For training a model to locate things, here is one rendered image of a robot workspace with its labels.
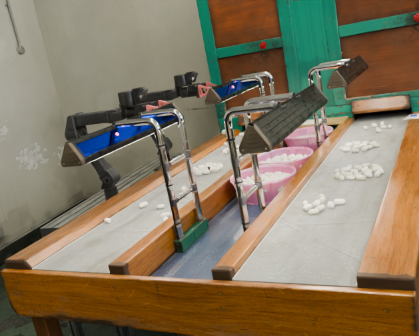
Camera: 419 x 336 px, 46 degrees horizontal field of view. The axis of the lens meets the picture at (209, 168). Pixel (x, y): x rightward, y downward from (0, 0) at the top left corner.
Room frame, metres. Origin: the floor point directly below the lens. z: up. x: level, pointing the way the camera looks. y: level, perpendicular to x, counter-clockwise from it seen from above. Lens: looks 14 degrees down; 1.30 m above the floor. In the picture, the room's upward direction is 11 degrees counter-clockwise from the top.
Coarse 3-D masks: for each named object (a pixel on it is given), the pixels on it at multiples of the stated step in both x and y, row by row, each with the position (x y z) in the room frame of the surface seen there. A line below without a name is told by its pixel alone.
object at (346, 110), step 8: (416, 104) 2.55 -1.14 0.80; (328, 112) 2.77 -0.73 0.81; (336, 112) 2.75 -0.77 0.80; (344, 112) 2.73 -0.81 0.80; (376, 112) 2.79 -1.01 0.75; (384, 112) 2.77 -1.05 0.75; (392, 112) 2.75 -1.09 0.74; (400, 112) 2.72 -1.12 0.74; (408, 112) 2.68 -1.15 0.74; (232, 120) 3.05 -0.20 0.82; (360, 120) 2.71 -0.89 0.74; (224, 128) 3.08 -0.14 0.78; (240, 128) 3.03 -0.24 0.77
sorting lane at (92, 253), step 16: (208, 160) 2.44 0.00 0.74; (224, 160) 2.37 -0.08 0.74; (176, 176) 2.23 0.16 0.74; (208, 176) 2.12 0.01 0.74; (160, 192) 2.01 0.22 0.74; (176, 192) 1.97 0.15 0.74; (128, 208) 1.87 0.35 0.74; (144, 208) 1.83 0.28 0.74; (112, 224) 1.71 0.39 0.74; (128, 224) 1.67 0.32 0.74; (144, 224) 1.64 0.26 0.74; (160, 224) 1.61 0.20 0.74; (80, 240) 1.60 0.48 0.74; (96, 240) 1.57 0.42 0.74; (112, 240) 1.54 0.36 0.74; (128, 240) 1.51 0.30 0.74; (64, 256) 1.48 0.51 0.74; (80, 256) 1.45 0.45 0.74; (96, 256) 1.43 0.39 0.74; (112, 256) 1.40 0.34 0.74; (80, 272) 1.33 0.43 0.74; (96, 272) 1.31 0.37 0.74
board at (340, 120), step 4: (348, 116) 2.70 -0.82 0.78; (328, 120) 2.69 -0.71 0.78; (332, 120) 2.67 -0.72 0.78; (336, 120) 2.65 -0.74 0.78; (340, 120) 2.63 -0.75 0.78; (344, 120) 2.61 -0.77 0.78; (312, 124) 2.66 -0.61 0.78; (328, 124) 2.62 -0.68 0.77; (332, 124) 2.61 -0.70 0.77; (336, 124) 2.60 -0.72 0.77
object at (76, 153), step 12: (168, 108) 1.87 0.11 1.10; (156, 120) 1.76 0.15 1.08; (168, 120) 1.81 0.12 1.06; (96, 132) 1.49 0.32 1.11; (108, 132) 1.53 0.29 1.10; (120, 132) 1.57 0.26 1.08; (132, 132) 1.61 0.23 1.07; (144, 132) 1.65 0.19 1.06; (72, 144) 1.38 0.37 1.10; (84, 144) 1.42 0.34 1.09; (96, 144) 1.45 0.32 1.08; (108, 144) 1.49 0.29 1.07; (120, 144) 1.53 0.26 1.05; (72, 156) 1.37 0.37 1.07; (84, 156) 1.38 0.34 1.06; (96, 156) 1.42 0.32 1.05
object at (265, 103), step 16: (272, 96) 1.48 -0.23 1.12; (288, 96) 1.45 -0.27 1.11; (240, 112) 1.36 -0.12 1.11; (256, 112) 1.35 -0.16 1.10; (240, 160) 1.41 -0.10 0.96; (256, 160) 1.52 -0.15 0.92; (240, 176) 1.39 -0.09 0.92; (256, 176) 1.52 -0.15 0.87; (240, 192) 1.38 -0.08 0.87; (256, 192) 1.52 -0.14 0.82; (240, 208) 1.38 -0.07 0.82
